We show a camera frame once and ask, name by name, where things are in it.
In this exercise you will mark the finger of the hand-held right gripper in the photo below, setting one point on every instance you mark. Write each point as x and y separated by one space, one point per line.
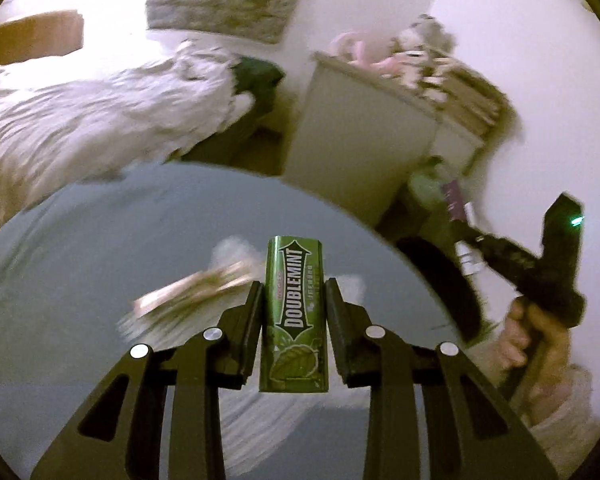
500 257

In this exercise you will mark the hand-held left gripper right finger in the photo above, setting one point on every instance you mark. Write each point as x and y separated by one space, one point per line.
333 312

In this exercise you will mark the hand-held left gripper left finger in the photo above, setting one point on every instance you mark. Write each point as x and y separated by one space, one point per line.
252 312

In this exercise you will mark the green chewing gum box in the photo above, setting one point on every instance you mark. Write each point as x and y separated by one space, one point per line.
292 310

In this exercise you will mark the purple and white packet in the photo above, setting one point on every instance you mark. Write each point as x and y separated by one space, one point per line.
455 200

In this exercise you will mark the person's right forearm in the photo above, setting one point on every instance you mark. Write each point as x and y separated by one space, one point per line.
565 405

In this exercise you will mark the person's right hand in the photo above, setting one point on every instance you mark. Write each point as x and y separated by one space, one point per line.
555 350

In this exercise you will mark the crumpled striped wrapper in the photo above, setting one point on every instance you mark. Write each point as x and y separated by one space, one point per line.
195 285

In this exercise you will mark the green bag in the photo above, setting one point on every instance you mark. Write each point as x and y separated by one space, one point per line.
430 185

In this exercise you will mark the stack of books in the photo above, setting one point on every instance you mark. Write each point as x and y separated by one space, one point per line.
467 92

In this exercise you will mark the beige cabinet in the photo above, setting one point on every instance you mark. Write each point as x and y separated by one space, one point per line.
360 125

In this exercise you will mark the dark green cloth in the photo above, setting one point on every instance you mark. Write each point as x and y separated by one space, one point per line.
257 80

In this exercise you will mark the bed with white duvet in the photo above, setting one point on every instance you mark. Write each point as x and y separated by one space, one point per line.
80 110

